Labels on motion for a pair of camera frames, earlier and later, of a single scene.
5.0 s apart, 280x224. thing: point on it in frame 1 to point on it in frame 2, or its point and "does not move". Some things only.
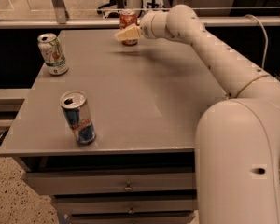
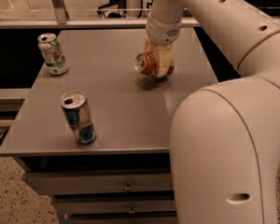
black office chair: x=112 y=9 does not move
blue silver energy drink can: x=77 y=113 does not move
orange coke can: x=127 y=20 to x=147 y=63
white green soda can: x=50 y=49 does not move
